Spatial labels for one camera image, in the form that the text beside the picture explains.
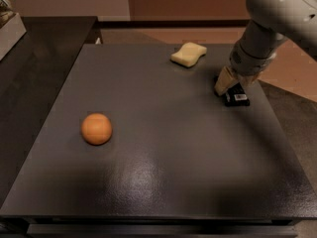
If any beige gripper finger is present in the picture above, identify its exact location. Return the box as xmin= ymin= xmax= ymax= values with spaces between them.
xmin=214 ymin=66 xmax=239 ymax=96
xmin=239 ymin=73 xmax=260 ymax=87

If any black rxbar chocolate wrapper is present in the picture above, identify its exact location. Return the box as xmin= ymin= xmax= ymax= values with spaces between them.
xmin=214 ymin=82 xmax=250 ymax=107

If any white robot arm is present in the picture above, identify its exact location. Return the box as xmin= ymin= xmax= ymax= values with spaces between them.
xmin=215 ymin=0 xmax=317 ymax=96

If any yellow sponge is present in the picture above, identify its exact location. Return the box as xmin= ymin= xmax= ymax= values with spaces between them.
xmin=170 ymin=43 xmax=207 ymax=67

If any orange fruit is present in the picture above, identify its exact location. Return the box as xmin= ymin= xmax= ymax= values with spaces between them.
xmin=80 ymin=113 xmax=113 ymax=146

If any dark side table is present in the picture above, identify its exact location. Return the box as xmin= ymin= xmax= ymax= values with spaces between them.
xmin=0 ymin=16 xmax=100 ymax=205

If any white box on side table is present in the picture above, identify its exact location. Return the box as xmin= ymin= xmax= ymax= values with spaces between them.
xmin=0 ymin=0 xmax=27 ymax=60

